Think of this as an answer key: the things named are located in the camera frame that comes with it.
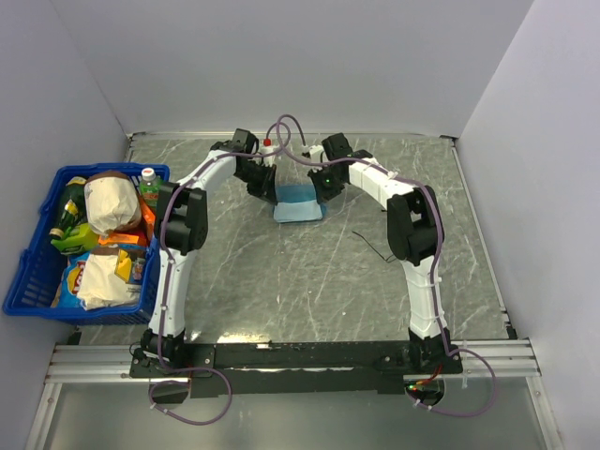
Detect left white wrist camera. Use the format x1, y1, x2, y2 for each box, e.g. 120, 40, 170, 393
258, 138, 280, 167

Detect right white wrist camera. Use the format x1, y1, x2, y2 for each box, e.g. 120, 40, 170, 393
301, 144, 327, 164

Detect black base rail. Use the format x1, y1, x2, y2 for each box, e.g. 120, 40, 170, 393
129, 340, 463, 398

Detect blue plastic basket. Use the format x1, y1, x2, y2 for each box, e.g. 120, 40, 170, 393
3, 162, 160, 325

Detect orange snack pack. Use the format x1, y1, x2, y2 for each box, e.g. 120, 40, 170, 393
98, 196, 156, 247

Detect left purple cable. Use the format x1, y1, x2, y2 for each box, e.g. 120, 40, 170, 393
148, 122, 292, 427

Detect lime green snack pack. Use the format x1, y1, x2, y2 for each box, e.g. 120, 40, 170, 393
51, 222, 99, 255

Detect brown white paper bag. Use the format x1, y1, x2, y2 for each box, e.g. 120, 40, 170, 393
84, 171, 142, 236

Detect green bottle white cap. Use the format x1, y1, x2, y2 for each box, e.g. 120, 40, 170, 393
140, 167, 162, 210

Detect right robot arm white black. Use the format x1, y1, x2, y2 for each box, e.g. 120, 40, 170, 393
302, 133, 449, 373

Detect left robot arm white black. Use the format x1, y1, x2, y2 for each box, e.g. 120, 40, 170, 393
141, 128, 280, 377

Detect dark green glass bottle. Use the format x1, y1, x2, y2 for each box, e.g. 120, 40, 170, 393
49, 176, 87, 240

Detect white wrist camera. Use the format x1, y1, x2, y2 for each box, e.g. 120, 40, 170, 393
258, 138, 280, 167
301, 144, 327, 164

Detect black thin sunglasses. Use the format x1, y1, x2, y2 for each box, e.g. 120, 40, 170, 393
352, 229, 398, 263

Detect light blue cleaning cloth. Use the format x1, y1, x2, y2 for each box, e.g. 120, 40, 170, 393
273, 200, 323, 223

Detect blue translucent glasses case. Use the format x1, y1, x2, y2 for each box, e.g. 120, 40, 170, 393
276, 185, 317, 204

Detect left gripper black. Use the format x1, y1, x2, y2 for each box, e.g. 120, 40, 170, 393
235, 162, 278, 206

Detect blue yellow chips bag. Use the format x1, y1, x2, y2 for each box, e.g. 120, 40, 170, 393
51, 252, 90, 309

